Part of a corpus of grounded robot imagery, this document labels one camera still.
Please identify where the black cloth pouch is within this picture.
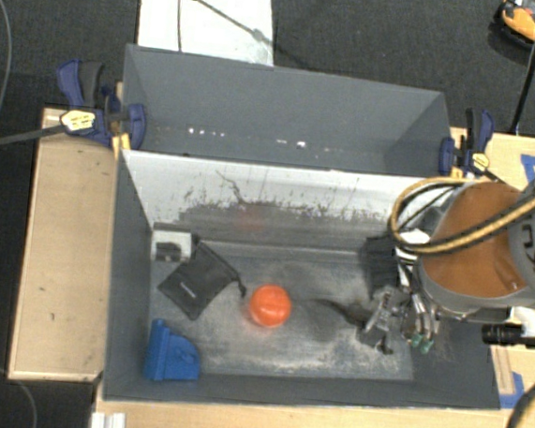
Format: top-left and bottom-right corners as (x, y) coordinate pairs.
(153, 238), (252, 327)

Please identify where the pale wood board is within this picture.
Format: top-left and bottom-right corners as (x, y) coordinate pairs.
(6, 104), (130, 390)

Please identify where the black cylinder on white bracket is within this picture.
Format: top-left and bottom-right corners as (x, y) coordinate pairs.
(479, 303), (535, 351)

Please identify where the grey metal bin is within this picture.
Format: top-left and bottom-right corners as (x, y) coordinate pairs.
(89, 42), (533, 428)

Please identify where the orange ball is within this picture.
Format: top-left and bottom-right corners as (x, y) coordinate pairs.
(245, 281), (295, 331)

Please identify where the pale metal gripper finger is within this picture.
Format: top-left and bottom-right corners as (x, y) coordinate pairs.
(378, 323), (400, 356)
(359, 306), (389, 348)

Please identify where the white and black box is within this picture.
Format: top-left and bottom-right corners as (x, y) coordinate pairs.
(149, 228), (197, 265)

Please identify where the blue plastic wedge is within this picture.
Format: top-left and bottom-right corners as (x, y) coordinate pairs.
(141, 317), (206, 386)

